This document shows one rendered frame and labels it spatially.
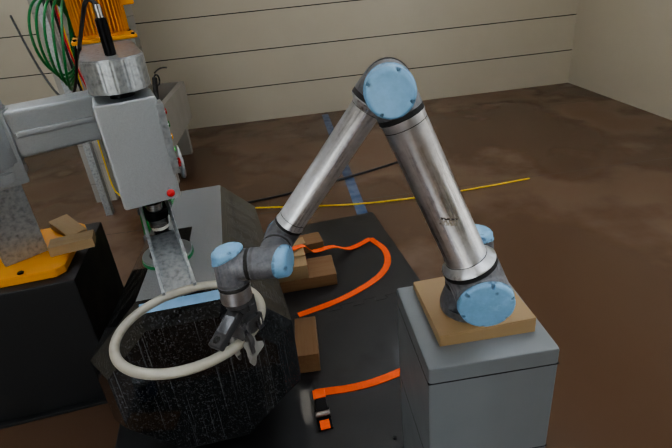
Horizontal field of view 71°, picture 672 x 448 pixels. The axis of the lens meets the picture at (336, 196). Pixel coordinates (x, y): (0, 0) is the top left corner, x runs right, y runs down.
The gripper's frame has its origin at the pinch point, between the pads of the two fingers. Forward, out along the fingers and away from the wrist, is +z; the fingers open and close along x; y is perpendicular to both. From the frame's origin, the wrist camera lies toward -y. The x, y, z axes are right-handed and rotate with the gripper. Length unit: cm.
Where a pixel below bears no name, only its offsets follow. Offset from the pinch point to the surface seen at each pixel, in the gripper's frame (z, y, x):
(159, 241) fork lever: -16, 25, 68
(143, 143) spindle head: -57, 27, 65
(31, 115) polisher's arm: -68, 23, 138
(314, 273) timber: 64, 137, 85
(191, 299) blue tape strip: 3, 19, 48
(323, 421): 81, 51, 20
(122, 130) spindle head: -63, 22, 68
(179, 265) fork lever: -10, 21, 53
